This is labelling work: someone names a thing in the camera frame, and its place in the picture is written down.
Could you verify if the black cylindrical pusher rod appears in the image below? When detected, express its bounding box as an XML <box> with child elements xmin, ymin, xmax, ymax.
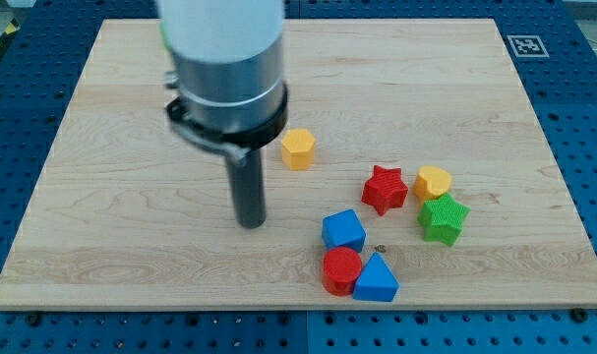
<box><xmin>226</xmin><ymin>149</ymin><xmax>267</xmax><ymax>229</ymax></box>

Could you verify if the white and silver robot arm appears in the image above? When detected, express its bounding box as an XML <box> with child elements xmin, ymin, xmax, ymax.
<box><xmin>155</xmin><ymin>0</ymin><xmax>289</xmax><ymax>228</ymax></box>

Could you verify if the blue cube block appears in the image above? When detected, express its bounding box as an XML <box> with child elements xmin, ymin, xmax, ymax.
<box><xmin>322</xmin><ymin>209</ymin><xmax>366</xmax><ymax>253</ymax></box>

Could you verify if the red cylinder block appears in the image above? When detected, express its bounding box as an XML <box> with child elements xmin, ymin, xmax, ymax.
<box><xmin>322</xmin><ymin>247</ymin><xmax>363</xmax><ymax>296</ymax></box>

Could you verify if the white fiducial marker tag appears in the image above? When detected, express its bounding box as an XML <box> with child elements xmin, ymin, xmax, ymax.
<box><xmin>507</xmin><ymin>34</ymin><xmax>549</xmax><ymax>58</ymax></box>

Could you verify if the blue triangle block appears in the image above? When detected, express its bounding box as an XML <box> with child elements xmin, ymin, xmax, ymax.
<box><xmin>352</xmin><ymin>252</ymin><xmax>399</xmax><ymax>302</ymax></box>

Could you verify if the yellow hexagon block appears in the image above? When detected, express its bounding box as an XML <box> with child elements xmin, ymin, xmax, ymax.
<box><xmin>281</xmin><ymin>129</ymin><xmax>317</xmax><ymax>170</ymax></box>

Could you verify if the red star block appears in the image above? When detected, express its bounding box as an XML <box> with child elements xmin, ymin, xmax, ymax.
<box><xmin>361</xmin><ymin>165</ymin><xmax>408</xmax><ymax>216</ymax></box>

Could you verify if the green star block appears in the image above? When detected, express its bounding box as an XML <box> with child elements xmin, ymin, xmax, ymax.
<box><xmin>417</xmin><ymin>193</ymin><xmax>470</xmax><ymax>247</ymax></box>

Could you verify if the yellow heart block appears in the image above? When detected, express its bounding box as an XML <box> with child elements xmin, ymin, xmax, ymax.
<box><xmin>413</xmin><ymin>165</ymin><xmax>452</xmax><ymax>202</ymax></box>

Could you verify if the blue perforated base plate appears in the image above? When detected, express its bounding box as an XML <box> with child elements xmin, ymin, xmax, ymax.
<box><xmin>0</xmin><ymin>1</ymin><xmax>597</xmax><ymax>353</ymax></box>

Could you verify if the wooden board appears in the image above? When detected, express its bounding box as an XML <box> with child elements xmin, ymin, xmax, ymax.
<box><xmin>0</xmin><ymin>19</ymin><xmax>597</xmax><ymax>312</ymax></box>

